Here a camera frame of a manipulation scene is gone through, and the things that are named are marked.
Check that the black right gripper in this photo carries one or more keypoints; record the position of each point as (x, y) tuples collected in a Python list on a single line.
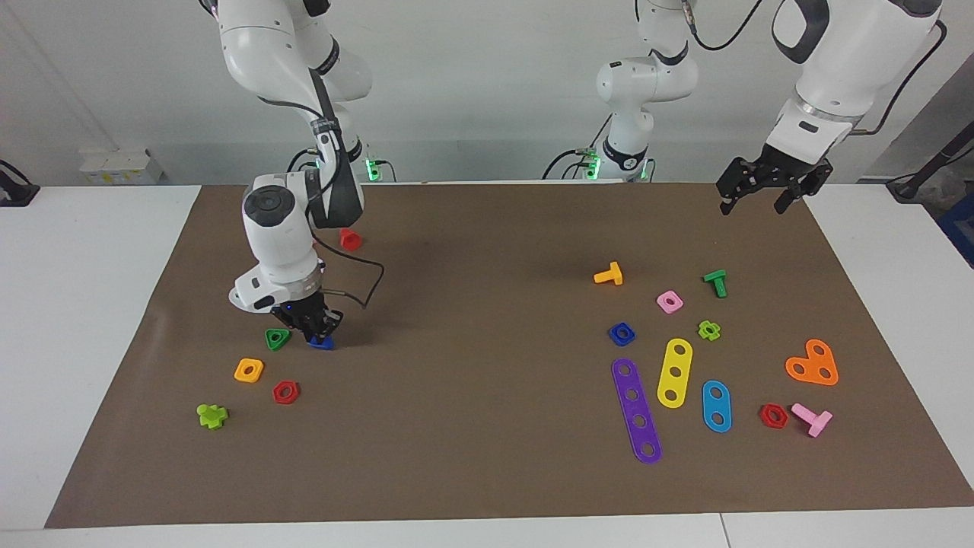
[(308, 313)]

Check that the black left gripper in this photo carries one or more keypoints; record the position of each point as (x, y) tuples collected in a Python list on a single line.
[(780, 171)]

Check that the blue triangle-head plastic bolt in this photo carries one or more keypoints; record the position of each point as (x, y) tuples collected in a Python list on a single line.
[(323, 345)]

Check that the blue square plastic nut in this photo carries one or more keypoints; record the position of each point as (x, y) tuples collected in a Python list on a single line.
[(630, 337)]

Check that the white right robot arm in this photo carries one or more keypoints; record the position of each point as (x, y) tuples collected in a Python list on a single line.
[(278, 243)]

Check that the green triangle plastic nut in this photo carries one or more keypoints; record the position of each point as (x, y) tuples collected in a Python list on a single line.
[(283, 334)]

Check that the red hexagonal plastic nut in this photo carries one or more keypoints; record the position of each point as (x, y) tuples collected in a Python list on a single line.
[(782, 420), (294, 396)]

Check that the green plastic bolt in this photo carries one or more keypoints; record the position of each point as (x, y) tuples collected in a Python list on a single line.
[(717, 283)]

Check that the orange square plastic nut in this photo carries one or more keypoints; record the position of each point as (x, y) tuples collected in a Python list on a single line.
[(240, 376)]

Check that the red plastic bolt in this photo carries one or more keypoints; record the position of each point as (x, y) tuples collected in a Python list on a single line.
[(350, 240)]

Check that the lime cross-shaped plastic nut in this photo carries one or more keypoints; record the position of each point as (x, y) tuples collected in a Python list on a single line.
[(715, 332)]

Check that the pink square plastic nut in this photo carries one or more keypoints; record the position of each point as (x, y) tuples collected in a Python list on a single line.
[(660, 303)]

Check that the lime cross-head plastic bolt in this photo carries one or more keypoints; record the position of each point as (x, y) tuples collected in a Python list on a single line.
[(211, 416)]

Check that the orange plastic bolt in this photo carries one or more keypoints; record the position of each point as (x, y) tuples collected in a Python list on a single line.
[(612, 274)]

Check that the brown table mat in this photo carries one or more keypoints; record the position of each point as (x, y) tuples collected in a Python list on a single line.
[(456, 426)]

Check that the orange heart-shaped plate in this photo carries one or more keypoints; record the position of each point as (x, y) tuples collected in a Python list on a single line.
[(812, 364)]

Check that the yellow three-hole strip plate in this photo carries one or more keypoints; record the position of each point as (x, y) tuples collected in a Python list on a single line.
[(676, 362)]

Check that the blue plastic crate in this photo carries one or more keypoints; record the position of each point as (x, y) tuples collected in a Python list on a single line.
[(960, 228)]

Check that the blue two-hole strip plate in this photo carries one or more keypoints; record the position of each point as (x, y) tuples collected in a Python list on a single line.
[(716, 406)]

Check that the pink plastic bolt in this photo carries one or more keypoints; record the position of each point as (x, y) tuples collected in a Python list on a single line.
[(816, 422)]

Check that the purple four-hole strip plate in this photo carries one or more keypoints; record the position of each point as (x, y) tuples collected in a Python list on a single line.
[(636, 407)]

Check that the white power strip box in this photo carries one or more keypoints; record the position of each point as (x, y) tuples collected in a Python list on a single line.
[(122, 167)]

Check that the black clamp device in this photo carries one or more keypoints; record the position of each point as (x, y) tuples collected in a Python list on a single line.
[(15, 194)]

